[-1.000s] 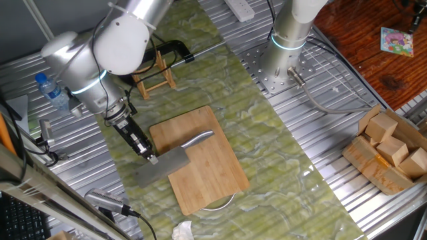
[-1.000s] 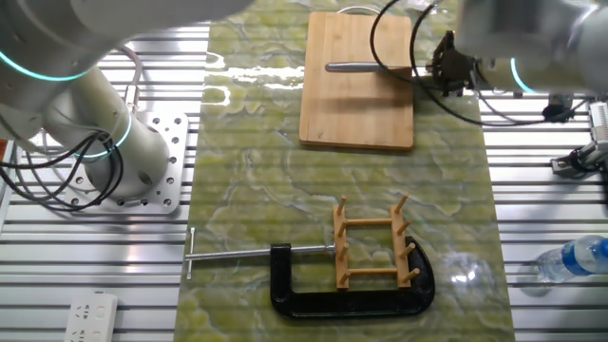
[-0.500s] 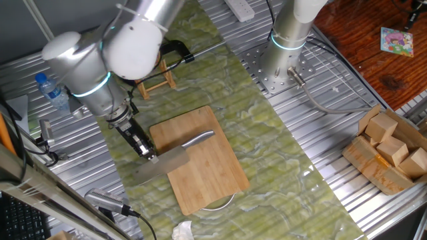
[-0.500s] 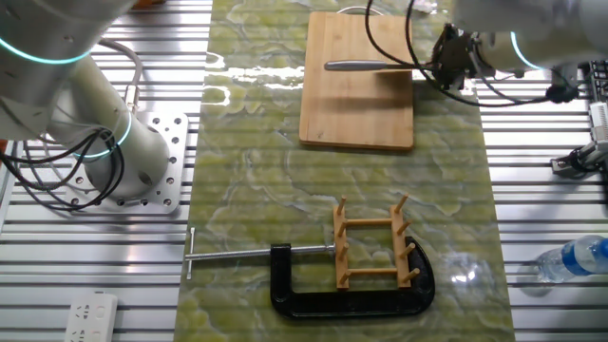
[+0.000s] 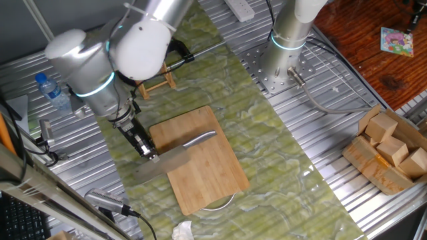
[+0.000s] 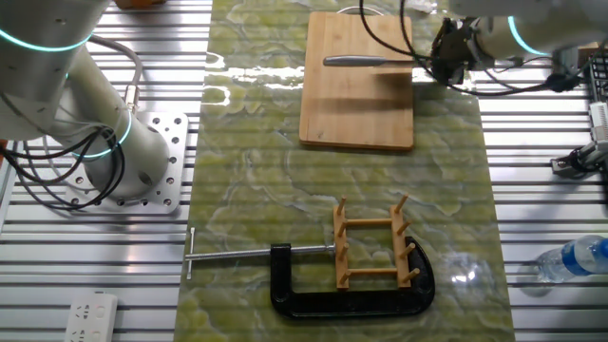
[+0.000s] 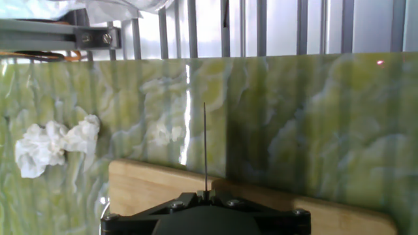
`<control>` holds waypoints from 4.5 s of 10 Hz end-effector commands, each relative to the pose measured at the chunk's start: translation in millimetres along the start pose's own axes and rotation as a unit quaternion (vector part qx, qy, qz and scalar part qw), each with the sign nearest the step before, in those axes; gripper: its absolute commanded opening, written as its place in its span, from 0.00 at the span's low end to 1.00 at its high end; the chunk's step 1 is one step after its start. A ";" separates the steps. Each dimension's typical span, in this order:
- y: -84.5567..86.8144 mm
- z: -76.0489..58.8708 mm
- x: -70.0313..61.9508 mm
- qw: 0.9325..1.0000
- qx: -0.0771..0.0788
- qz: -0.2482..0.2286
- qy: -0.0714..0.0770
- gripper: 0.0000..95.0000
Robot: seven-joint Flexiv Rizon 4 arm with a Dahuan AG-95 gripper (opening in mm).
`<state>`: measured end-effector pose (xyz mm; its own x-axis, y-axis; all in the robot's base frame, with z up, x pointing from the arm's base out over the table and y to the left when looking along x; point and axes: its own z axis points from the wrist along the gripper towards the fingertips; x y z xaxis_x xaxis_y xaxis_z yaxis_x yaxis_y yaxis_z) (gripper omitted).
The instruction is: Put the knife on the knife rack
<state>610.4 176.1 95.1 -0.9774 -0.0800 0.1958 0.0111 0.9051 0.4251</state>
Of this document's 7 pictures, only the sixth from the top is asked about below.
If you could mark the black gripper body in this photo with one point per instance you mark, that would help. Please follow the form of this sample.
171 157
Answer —
451 50

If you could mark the silver ribbed camera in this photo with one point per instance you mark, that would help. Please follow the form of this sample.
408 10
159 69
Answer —
601 121

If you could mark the green marble pattern mat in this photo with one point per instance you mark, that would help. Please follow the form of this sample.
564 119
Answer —
261 180

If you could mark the steel cleaver knife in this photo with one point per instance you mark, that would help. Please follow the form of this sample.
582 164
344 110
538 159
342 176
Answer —
351 61

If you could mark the black keyboard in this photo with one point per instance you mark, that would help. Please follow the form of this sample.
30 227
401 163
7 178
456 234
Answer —
599 76

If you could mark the clear water bottle blue label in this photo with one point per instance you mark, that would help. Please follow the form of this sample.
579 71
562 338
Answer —
575 259

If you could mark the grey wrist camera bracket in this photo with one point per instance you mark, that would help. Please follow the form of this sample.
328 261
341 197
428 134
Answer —
565 73

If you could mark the black C-clamp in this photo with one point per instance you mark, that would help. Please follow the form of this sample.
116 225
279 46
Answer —
351 309

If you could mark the aluminium robot mounting plate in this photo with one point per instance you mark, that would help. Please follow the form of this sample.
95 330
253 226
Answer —
173 157

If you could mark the wooden peg knife rack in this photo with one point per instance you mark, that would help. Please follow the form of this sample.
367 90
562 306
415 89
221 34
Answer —
398 247

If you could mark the small grey clamped camera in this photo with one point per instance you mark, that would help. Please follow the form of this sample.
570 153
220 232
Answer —
584 159

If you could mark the bamboo cutting board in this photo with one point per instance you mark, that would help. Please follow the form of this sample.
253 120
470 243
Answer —
356 109

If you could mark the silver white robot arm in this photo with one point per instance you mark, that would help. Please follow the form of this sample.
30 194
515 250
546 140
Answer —
38 71

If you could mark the white power strip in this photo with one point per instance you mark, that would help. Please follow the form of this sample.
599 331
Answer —
90 318

